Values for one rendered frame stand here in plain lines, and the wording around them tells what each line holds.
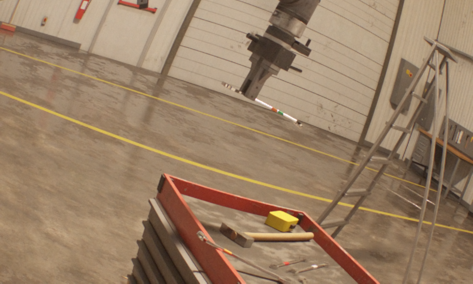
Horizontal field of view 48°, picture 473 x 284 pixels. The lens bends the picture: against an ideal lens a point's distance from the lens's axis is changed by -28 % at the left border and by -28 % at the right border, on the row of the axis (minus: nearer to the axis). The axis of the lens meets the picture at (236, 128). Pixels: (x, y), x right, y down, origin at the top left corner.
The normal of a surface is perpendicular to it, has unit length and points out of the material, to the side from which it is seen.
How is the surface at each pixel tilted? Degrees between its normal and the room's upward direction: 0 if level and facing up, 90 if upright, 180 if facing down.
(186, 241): 90
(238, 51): 90
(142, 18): 90
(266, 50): 82
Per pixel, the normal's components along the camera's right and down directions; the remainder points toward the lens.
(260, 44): -0.75, -0.35
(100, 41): 0.29, 0.27
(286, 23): -0.11, 0.06
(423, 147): -0.88, -0.29
